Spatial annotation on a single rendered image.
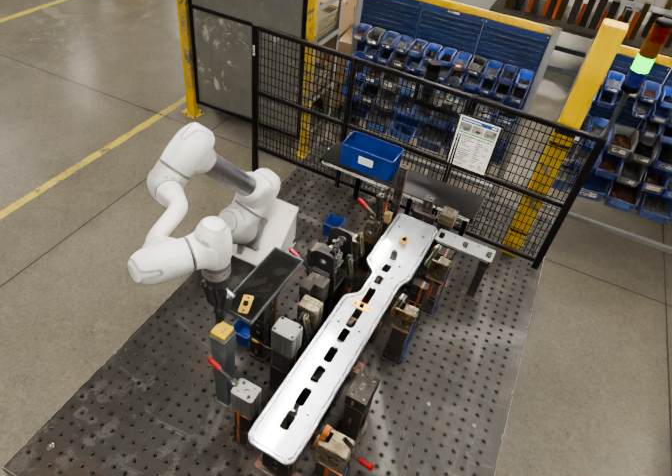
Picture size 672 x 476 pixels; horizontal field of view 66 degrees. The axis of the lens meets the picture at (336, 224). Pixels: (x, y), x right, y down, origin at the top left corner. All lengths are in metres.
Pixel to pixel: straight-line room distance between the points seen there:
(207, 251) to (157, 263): 0.14
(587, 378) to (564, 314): 0.50
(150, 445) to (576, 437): 2.30
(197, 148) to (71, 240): 2.19
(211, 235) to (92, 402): 1.09
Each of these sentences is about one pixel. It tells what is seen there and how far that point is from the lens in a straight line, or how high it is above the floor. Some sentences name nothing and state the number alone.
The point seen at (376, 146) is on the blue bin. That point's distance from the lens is 2.90.
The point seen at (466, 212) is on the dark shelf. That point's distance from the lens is 2.72.
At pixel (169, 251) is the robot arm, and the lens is 1.49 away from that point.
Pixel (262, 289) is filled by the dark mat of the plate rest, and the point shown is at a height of 1.16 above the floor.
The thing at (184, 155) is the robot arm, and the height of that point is 1.54.
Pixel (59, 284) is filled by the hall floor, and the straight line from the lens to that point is 3.76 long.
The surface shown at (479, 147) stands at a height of 1.30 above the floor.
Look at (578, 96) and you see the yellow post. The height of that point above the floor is 1.69.
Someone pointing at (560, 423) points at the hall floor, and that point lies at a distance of 3.41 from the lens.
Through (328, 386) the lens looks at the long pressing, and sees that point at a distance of 1.94.
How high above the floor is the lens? 2.67
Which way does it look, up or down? 42 degrees down
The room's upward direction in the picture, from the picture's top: 8 degrees clockwise
